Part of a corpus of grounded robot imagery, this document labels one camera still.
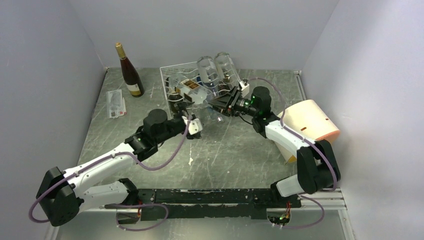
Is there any dark red wine bottle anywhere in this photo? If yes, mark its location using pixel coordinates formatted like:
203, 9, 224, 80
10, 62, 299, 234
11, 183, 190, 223
115, 42, 145, 98

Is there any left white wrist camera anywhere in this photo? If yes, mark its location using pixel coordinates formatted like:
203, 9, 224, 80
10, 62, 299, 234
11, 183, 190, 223
182, 116, 203, 135

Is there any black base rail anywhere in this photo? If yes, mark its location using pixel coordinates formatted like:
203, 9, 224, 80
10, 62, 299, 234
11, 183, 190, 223
104, 188, 347, 222

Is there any clear bottle orange label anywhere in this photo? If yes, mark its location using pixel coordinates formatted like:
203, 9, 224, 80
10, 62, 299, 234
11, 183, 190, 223
169, 73, 211, 108

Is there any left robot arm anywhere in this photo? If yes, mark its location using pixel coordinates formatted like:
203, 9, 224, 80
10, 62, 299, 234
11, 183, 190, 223
28, 93, 203, 227

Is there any blue vodka bottle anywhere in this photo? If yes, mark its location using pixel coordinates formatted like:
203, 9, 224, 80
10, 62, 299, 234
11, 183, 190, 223
196, 74, 224, 123

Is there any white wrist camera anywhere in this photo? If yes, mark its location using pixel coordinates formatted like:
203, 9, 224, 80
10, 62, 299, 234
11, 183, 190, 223
182, 116, 203, 135
238, 79, 250, 97

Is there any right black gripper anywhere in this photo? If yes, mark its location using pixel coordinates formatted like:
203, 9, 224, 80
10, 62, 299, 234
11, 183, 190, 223
208, 86, 259, 118

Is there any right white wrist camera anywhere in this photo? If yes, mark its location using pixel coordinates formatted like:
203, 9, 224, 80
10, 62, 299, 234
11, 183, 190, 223
238, 79, 250, 97

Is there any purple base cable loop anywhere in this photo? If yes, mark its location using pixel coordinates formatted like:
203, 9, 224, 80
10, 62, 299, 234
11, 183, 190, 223
115, 202, 170, 232

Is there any white wire wine rack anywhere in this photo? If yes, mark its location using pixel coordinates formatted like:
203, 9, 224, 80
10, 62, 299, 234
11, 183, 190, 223
160, 58, 248, 119

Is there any dark bottle silver cap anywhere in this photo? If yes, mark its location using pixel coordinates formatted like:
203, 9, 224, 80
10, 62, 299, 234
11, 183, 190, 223
217, 81, 232, 96

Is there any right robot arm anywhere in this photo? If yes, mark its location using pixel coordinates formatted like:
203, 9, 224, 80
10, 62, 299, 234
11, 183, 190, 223
208, 86, 341, 207

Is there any cream cylindrical container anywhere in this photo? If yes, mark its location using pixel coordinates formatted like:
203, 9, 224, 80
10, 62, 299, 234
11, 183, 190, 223
277, 99, 341, 143

